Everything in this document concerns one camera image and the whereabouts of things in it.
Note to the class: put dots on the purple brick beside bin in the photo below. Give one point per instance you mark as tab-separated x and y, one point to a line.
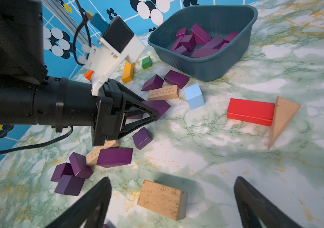
175	78

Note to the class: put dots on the dark teal storage bin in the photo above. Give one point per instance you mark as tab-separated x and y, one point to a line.
230	29

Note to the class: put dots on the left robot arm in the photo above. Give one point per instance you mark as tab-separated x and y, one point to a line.
29	96

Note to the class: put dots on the yellow long brick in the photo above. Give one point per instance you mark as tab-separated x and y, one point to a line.
128	72

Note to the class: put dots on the orange brick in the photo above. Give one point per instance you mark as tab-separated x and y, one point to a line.
88	75

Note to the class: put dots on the purple long brick centre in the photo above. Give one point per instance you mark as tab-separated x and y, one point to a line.
113	157

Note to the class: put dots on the green cube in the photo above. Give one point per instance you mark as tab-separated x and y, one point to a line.
146	62

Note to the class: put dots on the light blue cube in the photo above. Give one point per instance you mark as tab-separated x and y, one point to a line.
194	96

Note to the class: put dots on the natural wood large brick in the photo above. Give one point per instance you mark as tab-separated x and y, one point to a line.
163	200

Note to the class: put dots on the natural wood printed brick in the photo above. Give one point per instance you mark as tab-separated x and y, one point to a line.
164	93

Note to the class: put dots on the red rectangular brick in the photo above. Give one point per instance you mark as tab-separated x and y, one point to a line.
256	112

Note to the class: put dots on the natural wood slanted brick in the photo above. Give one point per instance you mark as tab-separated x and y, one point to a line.
92	157

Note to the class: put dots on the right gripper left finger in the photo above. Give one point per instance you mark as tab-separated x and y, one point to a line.
90	210

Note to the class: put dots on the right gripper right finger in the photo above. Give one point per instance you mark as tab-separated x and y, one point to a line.
256	210

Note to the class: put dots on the purple tall triangle brick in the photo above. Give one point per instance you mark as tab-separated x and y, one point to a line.
155	82

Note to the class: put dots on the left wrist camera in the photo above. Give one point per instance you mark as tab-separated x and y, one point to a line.
117	43

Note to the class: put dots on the natural wood triangle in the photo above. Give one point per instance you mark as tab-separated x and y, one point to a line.
284	112

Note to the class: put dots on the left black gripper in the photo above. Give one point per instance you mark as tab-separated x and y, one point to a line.
115	103

